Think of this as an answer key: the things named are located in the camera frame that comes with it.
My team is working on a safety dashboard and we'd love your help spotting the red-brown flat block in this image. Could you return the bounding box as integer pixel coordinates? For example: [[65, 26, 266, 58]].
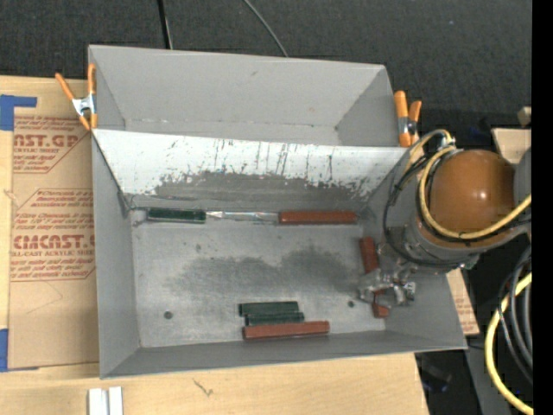
[[241, 320, 331, 342], [277, 210, 359, 226], [359, 236, 391, 319]]

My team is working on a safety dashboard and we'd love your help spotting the dark green flat block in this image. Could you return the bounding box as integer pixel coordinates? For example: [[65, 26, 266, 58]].
[[238, 301, 300, 317], [244, 311, 306, 327], [146, 207, 207, 225]]

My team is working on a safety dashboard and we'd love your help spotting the grey metal bin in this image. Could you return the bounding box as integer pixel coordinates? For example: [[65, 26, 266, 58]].
[[87, 44, 468, 380]]

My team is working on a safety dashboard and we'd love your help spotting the brown cardboard board red print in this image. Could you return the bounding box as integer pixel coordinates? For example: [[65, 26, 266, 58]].
[[0, 74, 481, 374]]

